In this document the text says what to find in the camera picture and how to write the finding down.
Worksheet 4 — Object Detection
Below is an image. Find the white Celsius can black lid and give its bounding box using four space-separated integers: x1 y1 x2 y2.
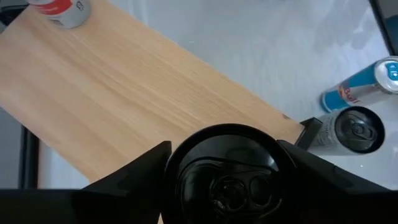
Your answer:
306 105 386 156

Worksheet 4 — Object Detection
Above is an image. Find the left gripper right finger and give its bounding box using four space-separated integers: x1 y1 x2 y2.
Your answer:
278 139 398 224

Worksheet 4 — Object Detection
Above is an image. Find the wooden shelf black metal frame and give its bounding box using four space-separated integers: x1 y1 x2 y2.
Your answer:
0 0 324 184

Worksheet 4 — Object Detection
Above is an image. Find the Celsius can with red print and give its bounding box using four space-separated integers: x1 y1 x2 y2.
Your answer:
160 123 299 224
26 0 92 30

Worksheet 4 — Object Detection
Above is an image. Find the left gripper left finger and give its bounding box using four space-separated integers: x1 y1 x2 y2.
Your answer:
0 141 172 224

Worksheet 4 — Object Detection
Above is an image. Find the blue silver Red Bull can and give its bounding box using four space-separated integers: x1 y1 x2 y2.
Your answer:
320 55 398 113

